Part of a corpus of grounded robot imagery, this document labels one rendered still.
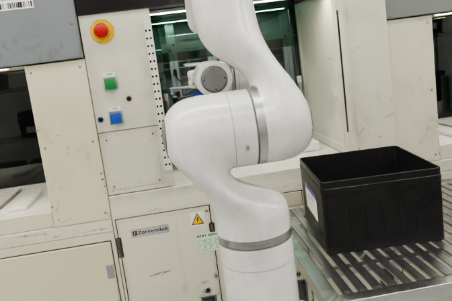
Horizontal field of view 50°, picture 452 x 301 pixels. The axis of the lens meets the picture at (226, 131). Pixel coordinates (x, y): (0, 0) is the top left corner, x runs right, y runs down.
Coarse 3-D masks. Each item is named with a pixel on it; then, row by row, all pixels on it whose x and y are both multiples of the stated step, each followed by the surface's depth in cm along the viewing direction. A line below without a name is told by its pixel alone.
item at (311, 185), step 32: (320, 160) 136; (352, 160) 136; (384, 160) 136; (416, 160) 122; (320, 192) 110; (352, 192) 109; (384, 192) 110; (416, 192) 110; (320, 224) 115; (352, 224) 110; (384, 224) 111; (416, 224) 111
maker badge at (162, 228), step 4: (164, 224) 148; (140, 228) 148; (144, 228) 148; (148, 228) 148; (152, 228) 148; (156, 228) 148; (160, 228) 148; (164, 228) 148; (168, 228) 149; (132, 232) 147; (136, 232) 148; (140, 232) 148; (144, 232) 148; (148, 232) 148; (152, 232) 148; (156, 232) 148; (160, 232) 148; (132, 236) 148; (136, 236) 148
